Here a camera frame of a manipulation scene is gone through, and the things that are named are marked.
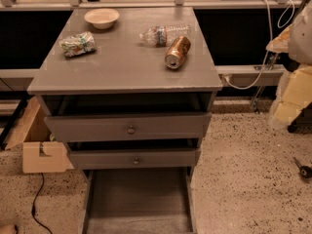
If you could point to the crumpled green chip bag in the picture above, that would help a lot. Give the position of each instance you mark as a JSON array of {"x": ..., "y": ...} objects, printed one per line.
[{"x": 79, "y": 44}]

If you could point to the metal railing beam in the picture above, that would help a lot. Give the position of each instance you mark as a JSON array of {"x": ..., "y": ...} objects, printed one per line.
[{"x": 245, "y": 75}]

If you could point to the white paper bowl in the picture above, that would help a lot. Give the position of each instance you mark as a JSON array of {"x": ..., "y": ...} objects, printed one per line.
[{"x": 101, "y": 18}]

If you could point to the grey top drawer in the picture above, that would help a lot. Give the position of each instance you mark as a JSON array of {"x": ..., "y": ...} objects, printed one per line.
[{"x": 130, "y": 127}]

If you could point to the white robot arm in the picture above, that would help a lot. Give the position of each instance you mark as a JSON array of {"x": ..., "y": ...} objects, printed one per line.
[{"x": 294, "y": 92}]

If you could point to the clear plastic water bottle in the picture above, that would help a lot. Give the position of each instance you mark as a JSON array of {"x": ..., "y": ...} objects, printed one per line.
[{"x": 164, "y": 35}]

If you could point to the grey middle drawer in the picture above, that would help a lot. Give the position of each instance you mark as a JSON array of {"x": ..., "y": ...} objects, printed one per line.
[{"x": 134, "y": 158}]

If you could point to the black caster wheel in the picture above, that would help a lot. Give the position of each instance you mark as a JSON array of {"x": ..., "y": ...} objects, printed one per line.
[{"x": 304, "y": 171}]

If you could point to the orange soda can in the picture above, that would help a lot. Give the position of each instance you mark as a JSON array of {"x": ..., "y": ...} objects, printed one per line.
[{"x": 177, "y": 53}]

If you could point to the cardboard box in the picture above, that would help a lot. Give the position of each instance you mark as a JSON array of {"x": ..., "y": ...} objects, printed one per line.
[{"x": 39, "y": 152}]

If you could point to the grey drawer cabinet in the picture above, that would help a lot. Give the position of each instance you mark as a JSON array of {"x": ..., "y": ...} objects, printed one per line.
[{"x": 124, "y": 77}]

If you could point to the grey open bottom drawer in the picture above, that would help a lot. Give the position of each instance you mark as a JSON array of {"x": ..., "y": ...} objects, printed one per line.
[{"x": 139, "y": 201}]

